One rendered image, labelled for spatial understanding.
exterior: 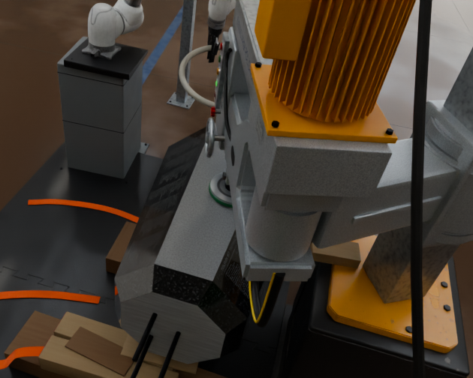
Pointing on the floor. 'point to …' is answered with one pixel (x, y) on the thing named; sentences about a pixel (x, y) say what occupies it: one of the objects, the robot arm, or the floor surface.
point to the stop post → (181, 99)
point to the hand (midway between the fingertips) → (211, 55)
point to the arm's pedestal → (100, 119)
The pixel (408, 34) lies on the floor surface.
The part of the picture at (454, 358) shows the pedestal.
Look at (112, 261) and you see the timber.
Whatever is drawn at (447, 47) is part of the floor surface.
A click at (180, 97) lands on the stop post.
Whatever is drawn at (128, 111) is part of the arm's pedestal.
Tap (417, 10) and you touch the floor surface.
